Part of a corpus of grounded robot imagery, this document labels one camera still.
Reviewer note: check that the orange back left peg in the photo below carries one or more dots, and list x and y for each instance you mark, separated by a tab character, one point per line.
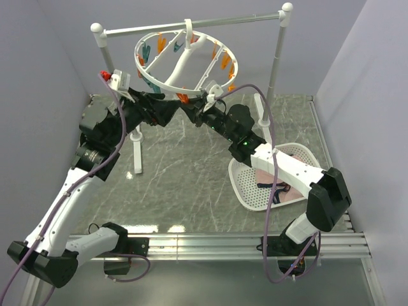
161	43

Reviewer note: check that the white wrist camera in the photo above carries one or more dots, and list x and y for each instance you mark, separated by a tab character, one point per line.
119	82
213	90

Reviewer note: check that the white perforated plastic basket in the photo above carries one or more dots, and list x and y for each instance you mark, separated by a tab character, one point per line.
244	179

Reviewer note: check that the teal left back peg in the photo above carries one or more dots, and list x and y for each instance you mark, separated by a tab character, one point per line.
146	53

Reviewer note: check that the orange right upper peg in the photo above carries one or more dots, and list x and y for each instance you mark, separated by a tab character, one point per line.
225	60

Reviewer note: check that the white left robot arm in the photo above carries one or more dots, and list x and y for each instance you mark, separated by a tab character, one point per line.
47	253

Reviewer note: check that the white clothes rack stand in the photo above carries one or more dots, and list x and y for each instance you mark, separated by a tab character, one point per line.
220	76

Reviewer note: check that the pink underwear navy trim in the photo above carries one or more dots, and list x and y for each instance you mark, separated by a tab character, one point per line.
283	191

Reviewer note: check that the teal back clothes peg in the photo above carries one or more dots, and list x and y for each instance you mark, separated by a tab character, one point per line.
176	47

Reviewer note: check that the white round clip hanger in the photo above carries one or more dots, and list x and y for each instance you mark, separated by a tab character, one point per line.
182	34

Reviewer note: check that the orange front clothes peg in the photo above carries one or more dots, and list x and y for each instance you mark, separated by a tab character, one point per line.
184	98

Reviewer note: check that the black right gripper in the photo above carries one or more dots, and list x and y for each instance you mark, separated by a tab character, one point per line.
193	114

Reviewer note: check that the orange clothes peg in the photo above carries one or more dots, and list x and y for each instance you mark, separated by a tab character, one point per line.
140	60
184	98

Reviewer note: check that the orange left clothes peg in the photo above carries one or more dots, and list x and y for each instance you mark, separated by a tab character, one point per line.
140	60

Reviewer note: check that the aluminium mounting rail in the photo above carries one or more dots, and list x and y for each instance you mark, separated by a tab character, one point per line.
242	246

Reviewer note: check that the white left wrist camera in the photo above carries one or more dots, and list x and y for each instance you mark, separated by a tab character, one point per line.
119	82

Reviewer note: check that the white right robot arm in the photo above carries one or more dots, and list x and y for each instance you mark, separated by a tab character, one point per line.
325	190

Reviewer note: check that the orange right middle peg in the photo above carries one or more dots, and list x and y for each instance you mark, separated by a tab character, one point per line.
231	73

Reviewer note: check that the teal left front peg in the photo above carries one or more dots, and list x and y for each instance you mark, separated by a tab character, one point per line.
155	89

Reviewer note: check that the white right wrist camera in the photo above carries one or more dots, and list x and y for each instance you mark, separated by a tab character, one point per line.
213	90

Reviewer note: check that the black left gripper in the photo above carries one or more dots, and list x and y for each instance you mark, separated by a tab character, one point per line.
155	111

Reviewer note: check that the orange right back peg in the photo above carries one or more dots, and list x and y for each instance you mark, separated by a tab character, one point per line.
215	50

